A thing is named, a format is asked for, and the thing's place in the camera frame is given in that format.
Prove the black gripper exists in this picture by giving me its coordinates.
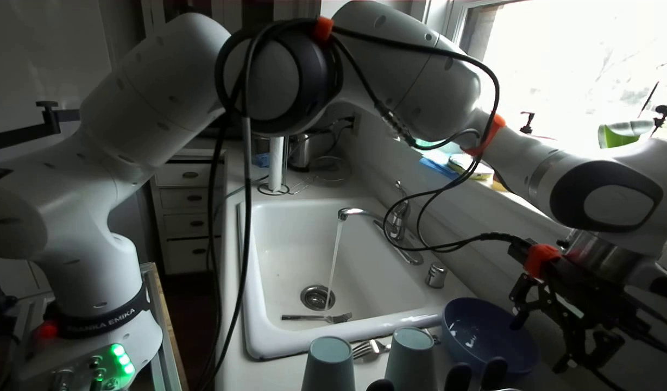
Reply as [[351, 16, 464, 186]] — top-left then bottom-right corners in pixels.
[[507, 245, 644, 375]]

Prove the blue bowl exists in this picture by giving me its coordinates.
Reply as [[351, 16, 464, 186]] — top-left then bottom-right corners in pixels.
[[440, 296, 542, 383]]

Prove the running water stream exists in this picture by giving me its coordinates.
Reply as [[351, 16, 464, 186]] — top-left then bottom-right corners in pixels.
[[324, 218, 348, 294]]

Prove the white kitchen sink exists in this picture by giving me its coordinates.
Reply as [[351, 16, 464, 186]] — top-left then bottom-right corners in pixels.
[[233, 195, 477, 362]]

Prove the chrome sink sprayer cap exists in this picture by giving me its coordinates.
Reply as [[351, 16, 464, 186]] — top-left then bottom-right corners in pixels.
[[423, 263, 451, 291]]

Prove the light blue cup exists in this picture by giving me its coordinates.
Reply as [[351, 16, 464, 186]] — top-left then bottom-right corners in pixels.
[[382, 325, 440, 391], [301, 335, 359, 391]]

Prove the silver fork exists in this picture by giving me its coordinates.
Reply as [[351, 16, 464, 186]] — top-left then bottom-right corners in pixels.
[[351, 337, 393, 365]]

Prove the chrome sink faucet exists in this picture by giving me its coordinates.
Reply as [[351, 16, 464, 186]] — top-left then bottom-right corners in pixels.
[[338, 180, 427, 267]]

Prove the blue cloth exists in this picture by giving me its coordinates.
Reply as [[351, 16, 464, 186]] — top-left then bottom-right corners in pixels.
[[418, 153, 459, 180]]

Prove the metal sink drain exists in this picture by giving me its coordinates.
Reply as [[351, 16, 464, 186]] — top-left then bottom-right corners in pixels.
[[301, 282, 340, 313]]

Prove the silver spoon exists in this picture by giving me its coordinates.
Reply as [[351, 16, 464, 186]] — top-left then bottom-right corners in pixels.
[[278, 310, 355, 325]]

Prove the white drawer cabinet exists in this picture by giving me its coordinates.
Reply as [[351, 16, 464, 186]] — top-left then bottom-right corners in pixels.
[[148, 147, 231, 278]]

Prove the red knob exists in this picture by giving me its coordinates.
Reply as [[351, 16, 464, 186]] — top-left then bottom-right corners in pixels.
[[33, 318, 63, 345]]

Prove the white window frame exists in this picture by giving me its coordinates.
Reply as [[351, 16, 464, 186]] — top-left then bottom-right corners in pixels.
[[447, 0, 667, 159]]

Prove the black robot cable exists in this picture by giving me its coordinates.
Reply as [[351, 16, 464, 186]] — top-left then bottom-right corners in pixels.
[[200, 17, 667, 391]]

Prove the black metal bracket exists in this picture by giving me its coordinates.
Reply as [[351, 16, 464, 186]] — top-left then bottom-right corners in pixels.
[[0, 98, 85, 154]]

